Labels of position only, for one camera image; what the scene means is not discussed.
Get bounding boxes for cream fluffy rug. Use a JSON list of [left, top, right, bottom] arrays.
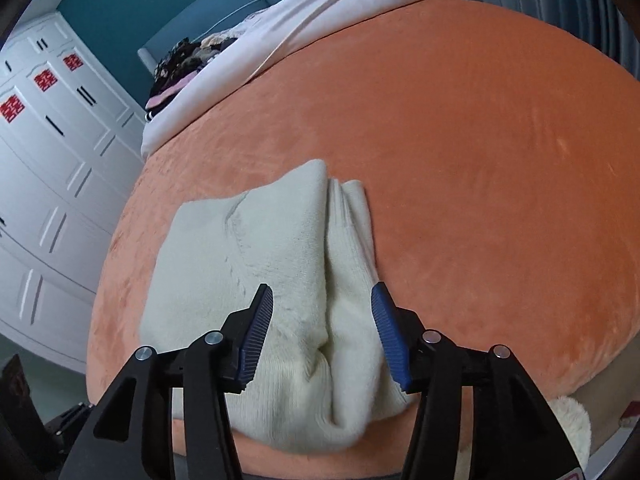
[[545, 395, 593, 471]]

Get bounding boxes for cream knit cardigan red buttons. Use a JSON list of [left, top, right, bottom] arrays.
[[139, 159, 408, 457]]

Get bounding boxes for pile of dark clothes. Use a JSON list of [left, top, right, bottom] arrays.
[[145, 30, 251, 121]]

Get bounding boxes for white duvet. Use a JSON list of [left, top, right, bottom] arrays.
[[140, 0, 461, 161]]

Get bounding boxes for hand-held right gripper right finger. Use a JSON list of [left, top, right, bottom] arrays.
[[370, 282, 586, 480]]

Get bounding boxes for teal padded headboard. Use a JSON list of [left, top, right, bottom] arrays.
[[137, 0, 391, 76]]

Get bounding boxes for white wardrobe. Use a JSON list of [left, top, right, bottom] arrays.
[[0, 10, 148, 376]]

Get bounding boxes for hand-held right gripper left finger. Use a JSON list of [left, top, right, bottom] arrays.
[[60, 284, 275, 480]]

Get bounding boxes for orange plush blanket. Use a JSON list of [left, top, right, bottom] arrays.
[[86, 0, 640, 476]]

